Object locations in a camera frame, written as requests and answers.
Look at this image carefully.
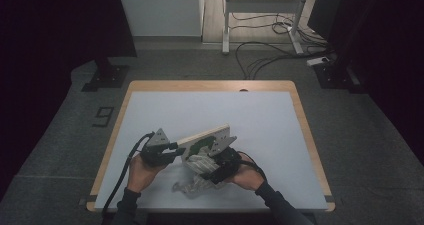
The black stand base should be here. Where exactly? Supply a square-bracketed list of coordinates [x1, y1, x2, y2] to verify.
[313, 63, 362, 94]
[81, 58, 130, 93]

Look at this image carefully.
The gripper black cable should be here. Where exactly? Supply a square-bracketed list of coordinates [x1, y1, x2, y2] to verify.
[236, 150, 268, 183]
[101, 131, 156, 220]

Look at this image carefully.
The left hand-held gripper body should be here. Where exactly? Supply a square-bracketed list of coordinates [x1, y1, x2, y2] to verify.
[139, 128, 175, 168]

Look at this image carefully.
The white power strip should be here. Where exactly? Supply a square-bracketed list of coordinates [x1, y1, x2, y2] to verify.
[306, 56, 331, 67]

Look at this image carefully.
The grey striped knit hat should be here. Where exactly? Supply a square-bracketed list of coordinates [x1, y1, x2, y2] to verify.
[171, 153, 222, 199]

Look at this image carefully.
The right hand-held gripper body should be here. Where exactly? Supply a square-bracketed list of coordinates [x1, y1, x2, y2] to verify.
[208, 135, 243, 181]

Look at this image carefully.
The person's right hand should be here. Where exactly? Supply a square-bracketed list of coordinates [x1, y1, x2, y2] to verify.
[229, 152, 266, 192]

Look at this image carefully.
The light grey table mat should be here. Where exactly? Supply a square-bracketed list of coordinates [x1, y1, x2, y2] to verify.
[94, 90, 329, 214]

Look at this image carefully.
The long black floor cable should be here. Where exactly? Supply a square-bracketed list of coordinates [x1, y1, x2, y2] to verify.
[234, 41, 334, 80]

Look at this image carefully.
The dark curtain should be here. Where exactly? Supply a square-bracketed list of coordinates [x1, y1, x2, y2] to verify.
[333, 0, 424, 168]
[0, 0, 138, 199]

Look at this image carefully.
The white cabinet panel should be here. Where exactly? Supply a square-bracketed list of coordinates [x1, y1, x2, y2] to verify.
[116, 0, 205, 38]

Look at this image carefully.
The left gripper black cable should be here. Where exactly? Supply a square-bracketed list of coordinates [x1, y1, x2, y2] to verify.
[101, 131, 156, 220]

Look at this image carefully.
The bundle of black cables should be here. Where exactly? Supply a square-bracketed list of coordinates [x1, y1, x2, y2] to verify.
[229, 13, 328, 47]

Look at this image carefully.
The white desk frame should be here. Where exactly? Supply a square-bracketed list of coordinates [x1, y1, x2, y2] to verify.
[222, 0, 311, 55]

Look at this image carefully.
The black panel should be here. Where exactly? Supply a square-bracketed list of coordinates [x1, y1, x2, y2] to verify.
[307, 0, 354, 43]

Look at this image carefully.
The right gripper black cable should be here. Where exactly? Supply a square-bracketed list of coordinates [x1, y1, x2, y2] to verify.
[236, 150, 268, 183]

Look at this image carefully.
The person's left hand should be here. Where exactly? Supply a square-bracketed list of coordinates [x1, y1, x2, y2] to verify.
[127, 152, 168, 195]

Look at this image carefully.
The caterpillar picture book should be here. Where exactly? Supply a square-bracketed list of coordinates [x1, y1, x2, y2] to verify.
[176, 123, 232, 163]

